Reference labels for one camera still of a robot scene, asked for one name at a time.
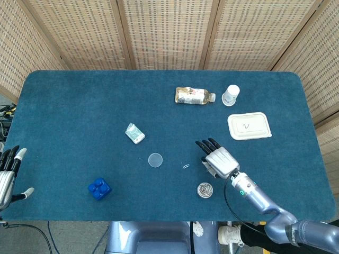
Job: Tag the woven wooden folding screen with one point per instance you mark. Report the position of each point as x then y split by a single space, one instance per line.
169 31

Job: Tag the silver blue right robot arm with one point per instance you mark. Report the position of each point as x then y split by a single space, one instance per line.
262 198

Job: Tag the silver paper clip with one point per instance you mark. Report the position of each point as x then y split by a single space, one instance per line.
186 166

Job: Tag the plastic bottle of yellow drink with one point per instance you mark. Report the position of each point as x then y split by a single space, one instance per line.
192 95

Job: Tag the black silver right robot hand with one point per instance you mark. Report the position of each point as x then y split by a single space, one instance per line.
221 160

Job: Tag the clear round plastic lid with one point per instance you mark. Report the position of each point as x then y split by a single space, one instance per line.
155 160

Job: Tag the white paper cup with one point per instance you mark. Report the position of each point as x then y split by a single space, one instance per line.
230 95

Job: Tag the black trouser leg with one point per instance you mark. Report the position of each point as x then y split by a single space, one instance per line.
254 239

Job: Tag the blue toy building block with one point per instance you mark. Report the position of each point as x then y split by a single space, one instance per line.
99 188

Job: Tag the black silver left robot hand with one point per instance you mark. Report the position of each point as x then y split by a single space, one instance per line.
6 172

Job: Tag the green white tissue pack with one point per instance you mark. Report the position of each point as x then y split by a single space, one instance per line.
135 133

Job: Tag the beige rectangular container lid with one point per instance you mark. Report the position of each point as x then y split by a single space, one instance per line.
249 126

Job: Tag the white perforated plate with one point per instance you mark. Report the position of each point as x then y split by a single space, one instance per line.
198 229

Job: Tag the silver blue robot torso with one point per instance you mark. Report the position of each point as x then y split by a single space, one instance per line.
148 238

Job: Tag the clear jar of paper clips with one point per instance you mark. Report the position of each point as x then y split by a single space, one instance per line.
205 190

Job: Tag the white sneaker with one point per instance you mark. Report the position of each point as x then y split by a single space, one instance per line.
229 235

